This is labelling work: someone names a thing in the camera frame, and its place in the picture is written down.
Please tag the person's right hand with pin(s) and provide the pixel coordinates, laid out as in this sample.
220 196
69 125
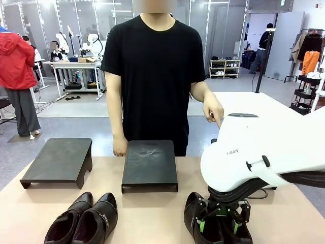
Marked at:
119 148

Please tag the blue storage bins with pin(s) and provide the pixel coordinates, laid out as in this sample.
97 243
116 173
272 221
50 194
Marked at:
248 59

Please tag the black power strip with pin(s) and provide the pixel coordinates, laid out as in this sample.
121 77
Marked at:
73 98

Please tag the white metal frame stand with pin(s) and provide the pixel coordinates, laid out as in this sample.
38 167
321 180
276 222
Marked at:
318 96

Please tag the person in black t-shirt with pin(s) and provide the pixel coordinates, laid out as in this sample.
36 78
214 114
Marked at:
152 76

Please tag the cardboard box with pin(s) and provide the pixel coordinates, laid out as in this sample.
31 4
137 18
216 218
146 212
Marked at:
85 60

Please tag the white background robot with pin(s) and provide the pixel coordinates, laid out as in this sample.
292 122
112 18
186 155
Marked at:
92 44
63 42

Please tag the black clothing rack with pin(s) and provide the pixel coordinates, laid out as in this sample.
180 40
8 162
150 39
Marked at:
311 31

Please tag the seated person in background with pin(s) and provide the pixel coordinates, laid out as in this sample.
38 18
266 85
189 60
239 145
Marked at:
57 52

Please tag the black tripod pole with camera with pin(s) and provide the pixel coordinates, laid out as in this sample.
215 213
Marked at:
264 61

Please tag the person's left forearm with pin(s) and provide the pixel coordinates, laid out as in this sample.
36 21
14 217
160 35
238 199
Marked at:
201 91

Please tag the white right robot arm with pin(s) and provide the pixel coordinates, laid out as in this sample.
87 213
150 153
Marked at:
254 145

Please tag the beige coat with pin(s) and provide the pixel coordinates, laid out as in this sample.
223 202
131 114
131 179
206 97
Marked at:
297 48

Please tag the person in red jacket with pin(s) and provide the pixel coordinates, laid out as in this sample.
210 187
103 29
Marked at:
15 66

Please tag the black utility cart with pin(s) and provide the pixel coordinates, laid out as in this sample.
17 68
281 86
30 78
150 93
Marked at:
304 94

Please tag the large white table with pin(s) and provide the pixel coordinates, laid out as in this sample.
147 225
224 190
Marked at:
254 104

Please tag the black hanging jacket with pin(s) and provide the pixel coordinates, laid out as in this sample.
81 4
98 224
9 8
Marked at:
313 44

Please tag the white background desk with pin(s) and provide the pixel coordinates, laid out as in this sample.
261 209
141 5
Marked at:
76 66

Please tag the wooden shoe rack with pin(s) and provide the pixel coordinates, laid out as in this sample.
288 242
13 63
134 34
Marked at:
224 68

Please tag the orange t-shirt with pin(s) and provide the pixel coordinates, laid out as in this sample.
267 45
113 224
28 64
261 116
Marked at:
310 62

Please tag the standing person in dark clothes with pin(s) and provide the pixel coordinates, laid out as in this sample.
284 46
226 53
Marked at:
262 48

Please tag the person's left hand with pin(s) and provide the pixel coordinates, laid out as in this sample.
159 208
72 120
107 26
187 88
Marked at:
213 109

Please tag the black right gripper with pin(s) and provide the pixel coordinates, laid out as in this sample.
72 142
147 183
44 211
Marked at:
223 208

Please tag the black buckle leather shoe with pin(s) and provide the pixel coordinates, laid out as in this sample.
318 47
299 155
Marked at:
99 218
63 223

